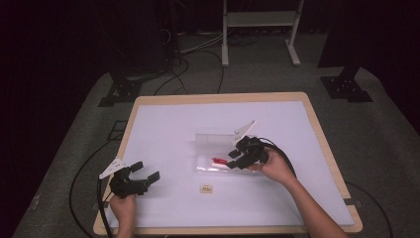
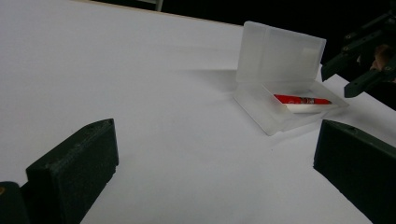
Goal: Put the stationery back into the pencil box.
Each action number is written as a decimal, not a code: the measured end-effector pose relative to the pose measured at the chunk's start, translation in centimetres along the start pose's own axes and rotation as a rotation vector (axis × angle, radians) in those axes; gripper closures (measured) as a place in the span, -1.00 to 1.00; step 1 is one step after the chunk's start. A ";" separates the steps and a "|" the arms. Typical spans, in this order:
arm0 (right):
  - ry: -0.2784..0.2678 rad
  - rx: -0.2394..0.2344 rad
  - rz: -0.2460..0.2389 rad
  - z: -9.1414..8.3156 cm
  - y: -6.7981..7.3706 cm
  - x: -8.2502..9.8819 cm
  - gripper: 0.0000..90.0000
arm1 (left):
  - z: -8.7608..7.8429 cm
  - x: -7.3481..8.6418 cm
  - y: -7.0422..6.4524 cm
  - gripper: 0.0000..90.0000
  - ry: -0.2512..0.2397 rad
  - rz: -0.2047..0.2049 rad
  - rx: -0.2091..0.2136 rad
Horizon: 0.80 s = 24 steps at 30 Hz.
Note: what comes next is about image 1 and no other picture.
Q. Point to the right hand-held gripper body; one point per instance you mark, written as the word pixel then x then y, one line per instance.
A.
pixel 252 152

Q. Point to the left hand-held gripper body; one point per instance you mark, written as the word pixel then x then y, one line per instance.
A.
pixel 127 186

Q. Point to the red pen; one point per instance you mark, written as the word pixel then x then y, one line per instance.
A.
pixel 219 161

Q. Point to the translucent plastic case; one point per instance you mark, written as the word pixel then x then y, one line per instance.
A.
pixel 211 142

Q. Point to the person's left hand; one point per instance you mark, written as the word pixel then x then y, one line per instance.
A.
pixel 124 210

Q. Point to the person's right hand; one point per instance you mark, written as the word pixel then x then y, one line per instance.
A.
pixel 275 168

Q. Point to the small beige eraser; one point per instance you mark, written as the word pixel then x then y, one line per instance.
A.
pixel 206 189

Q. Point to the wooden table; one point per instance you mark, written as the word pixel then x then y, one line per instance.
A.
pixel 218 98

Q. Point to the black stand base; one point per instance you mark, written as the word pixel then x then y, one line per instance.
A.
pixel 122 89
pixel 345 87

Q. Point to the white metal stand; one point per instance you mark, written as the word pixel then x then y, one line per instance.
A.
pixel 261 20

